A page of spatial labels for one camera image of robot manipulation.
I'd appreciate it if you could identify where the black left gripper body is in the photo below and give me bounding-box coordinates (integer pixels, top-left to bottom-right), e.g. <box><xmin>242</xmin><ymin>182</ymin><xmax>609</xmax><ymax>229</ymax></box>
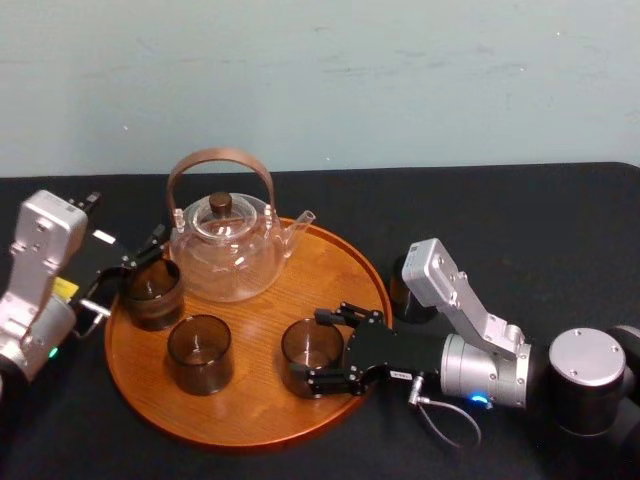
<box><xmin>52</xmin><ymin>222</ymin><xmax>132</xmax><ymax>304</ymax></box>

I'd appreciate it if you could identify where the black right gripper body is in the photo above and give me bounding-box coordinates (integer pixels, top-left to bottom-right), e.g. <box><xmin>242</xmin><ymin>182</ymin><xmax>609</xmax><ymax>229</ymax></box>
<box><xmin>343</xmin><ymin>321</ymin><xmax>447</xmax><ymax>397</ymax></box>

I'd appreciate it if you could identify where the smoky brown glass cup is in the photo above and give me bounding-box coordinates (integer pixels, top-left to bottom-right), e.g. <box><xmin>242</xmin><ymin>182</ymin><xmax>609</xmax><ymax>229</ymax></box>
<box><xmin>389</xmin><ymin>253</ymin><xmax>442</xmax><ymax>325</ymax></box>
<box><xmin>166</xmin><ymin>314</ymin><xmax>237</xmax><ymax>397</ymax></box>
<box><xmin>122</xmin><ymin>257</ymin><xmax>186</xmax><ymax>332</ymax></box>
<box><xmin>280</xmin><ymin>318</ymin><xmax>347</xmax><ymax>400</ymax></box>

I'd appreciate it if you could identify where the round wooden tray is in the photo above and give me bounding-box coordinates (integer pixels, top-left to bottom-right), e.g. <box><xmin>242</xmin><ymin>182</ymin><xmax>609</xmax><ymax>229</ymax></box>
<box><xmin>103</xmin><ymin>215</ymin><xmax>393</xmax><ymax>448</ymax></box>

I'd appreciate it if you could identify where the glass teapot lid, brown knob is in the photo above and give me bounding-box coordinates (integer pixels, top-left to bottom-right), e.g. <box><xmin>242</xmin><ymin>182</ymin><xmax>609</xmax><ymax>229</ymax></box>
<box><xmin>191</xmin><ymin>191</ymin><xmax>262</xmax><ymax>237</ymax></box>

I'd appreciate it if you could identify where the black tablecloth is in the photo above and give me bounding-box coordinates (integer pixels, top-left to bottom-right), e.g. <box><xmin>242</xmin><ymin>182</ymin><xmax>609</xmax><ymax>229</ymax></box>
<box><xmin>0</xmin><ymin>160</ymin><xmax>640</xmax><ymax>480</ymax></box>

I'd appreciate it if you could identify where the thin cable of left gripper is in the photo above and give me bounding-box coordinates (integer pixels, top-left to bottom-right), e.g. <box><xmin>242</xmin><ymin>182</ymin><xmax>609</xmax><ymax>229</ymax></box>
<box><xmin>73</xmin><ymin>297</ymin><xmax>112</xmax><ymax>342</ymax></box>

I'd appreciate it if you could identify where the thin cable of gripper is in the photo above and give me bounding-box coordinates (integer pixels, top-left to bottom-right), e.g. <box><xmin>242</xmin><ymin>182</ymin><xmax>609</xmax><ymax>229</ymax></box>
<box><xmin>410</xmin><ymin>376</ymin><xmax>484</xmax><ymax>450</ymax></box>
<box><xmin>73</xmin><ymin>297</ymin><xmax>112</xmax><ymax>342</ymax></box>

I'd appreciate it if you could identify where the thin cable of right gripper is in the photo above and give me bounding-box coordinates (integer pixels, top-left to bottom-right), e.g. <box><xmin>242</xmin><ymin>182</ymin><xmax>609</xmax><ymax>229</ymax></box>
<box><xmin>410</xmin><ymin>376</ymin><xmax>484</xmax><ymax>450</ymax></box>

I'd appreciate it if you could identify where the glass teapot with wooden handle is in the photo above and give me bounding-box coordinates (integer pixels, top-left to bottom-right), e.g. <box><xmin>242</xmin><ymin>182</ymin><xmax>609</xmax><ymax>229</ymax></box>
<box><xmin>166</xmin><ymin>147</ymin><xmax>317</xmax><ymax>303</ymax></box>

